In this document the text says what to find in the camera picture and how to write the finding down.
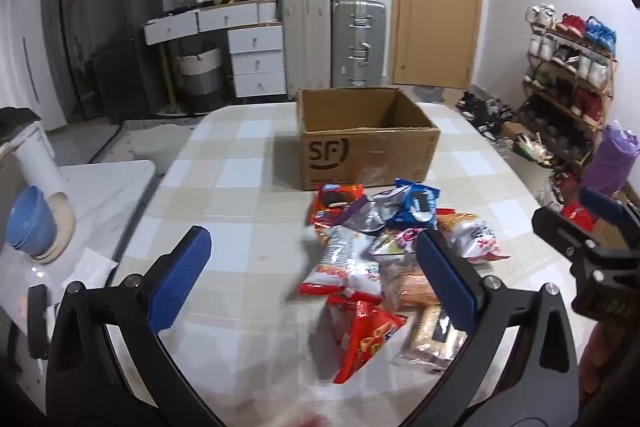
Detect woven laundry basket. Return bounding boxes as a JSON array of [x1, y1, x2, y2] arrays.
[[175, 47, 223, 112]]

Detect blue cookie packet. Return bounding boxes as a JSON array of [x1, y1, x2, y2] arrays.
[[395, 179, 442, 228]]

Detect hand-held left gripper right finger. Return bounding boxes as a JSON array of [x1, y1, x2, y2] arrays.
[[400, 229, 583, 427]]

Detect white packet with red print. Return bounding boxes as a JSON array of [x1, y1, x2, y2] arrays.
[[440, 214, 511, 264]]

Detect wooden shoe rack with shoes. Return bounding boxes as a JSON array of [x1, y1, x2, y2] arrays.
[[522, 3, 618, 158]]

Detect cream suitcase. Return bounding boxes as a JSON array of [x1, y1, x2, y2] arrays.
[[280, 0, 332, 100]]

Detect beige bowl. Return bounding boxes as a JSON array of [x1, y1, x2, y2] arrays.
[[32, 192, 76, 264]]

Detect white red snack packet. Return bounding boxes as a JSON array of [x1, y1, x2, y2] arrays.
[[299, 227, 386, 298]]

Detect person's right hand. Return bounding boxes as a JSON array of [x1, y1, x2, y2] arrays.
[[579, 322, 640, 408]]

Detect silver purple snack packet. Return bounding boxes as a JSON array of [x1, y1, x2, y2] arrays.
[[345, 197, 401, 234]]

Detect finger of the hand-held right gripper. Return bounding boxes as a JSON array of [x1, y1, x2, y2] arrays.
[[580, 187, 640, 253], [531, 207, 601, 268]]

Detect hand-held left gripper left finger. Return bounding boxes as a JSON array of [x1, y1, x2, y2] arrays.
[[45, 226, 221, 427]]

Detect white drawer desk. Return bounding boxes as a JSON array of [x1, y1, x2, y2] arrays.
[[144, 0, 286, 100]]

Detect red cookie packet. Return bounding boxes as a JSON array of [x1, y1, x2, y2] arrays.
[[310, 183, 366, 228]]

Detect black cloth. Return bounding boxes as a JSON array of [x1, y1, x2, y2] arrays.
[[0, 107, 41, 132]]

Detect white tissue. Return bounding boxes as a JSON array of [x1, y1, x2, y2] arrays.
[[60, 247, 118, 293]]

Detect silver suitcase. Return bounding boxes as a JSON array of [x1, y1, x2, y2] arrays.
[[331, 0, 387, 88]]

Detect brown cardboard box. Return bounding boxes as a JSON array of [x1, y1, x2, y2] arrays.
[[296, 87, 442, 192]]

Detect grey door mat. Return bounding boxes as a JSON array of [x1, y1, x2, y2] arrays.
[[415, 84, 446, 102]]

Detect blue bowl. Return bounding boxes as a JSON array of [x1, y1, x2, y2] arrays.
[[7, 186, 57, 258]]

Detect black remote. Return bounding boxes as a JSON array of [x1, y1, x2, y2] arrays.
[[27, 284, 51, 360]]

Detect purple bag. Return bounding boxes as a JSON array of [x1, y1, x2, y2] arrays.
[[580, 122, 640, 198]]

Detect dark grey refrigerator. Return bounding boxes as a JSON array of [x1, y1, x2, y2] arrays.
[[82, 0, 166, 118]]

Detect black white patterned rug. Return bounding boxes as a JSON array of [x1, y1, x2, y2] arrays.
[[120, 114, 206, 128]]

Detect cracker packet with black label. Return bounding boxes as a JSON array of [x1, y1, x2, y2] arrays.
[[395, 307, 468, 373]]

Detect pink purple candy packet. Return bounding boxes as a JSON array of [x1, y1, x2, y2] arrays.
[[370, 229, 418, 258]]

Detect brown bread packet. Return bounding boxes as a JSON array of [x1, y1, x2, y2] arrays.
[[382, 257, 441, 313]]

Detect white wardrobe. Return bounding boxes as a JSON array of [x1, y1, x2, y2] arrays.
[[0, 0, 66, 132]]

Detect red plastic bag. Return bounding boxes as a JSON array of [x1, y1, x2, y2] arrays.
[[560, 202, 596, 230]]

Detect red orange snack packet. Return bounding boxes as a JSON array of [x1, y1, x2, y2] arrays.
[[327, 294, 408, 384]]

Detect scattered black white shoes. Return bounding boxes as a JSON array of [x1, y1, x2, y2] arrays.
[[455, 92, 516, 142]]

